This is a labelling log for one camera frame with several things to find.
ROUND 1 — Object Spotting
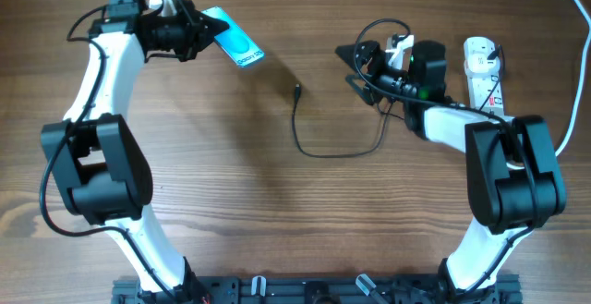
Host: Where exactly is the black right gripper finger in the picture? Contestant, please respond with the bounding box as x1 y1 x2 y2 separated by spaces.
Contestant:
334 43 369 70
345 74 375 106

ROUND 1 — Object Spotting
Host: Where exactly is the blue screen smartphone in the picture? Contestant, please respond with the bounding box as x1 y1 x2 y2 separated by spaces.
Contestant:
202 6 265 67

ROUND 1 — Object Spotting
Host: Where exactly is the black usb charging cable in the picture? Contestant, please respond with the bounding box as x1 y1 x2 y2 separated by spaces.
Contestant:
290 44 505 160

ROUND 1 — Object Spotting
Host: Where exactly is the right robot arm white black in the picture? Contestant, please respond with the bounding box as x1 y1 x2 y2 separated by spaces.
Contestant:
335 39 566 296

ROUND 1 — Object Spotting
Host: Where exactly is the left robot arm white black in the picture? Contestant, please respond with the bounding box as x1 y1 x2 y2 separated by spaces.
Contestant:
41 0 229 302

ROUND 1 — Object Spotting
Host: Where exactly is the white charger adapter plug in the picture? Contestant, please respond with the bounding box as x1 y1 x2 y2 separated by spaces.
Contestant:
464 53 501 78

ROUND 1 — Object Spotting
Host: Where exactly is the white power strip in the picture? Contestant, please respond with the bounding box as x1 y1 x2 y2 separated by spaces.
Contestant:
464 36 504 116

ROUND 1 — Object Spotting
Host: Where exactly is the white power strip cord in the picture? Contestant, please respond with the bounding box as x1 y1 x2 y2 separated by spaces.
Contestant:
553 0 591 158

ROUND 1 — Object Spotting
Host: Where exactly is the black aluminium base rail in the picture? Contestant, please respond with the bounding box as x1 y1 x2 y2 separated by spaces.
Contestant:
111 274 524 304

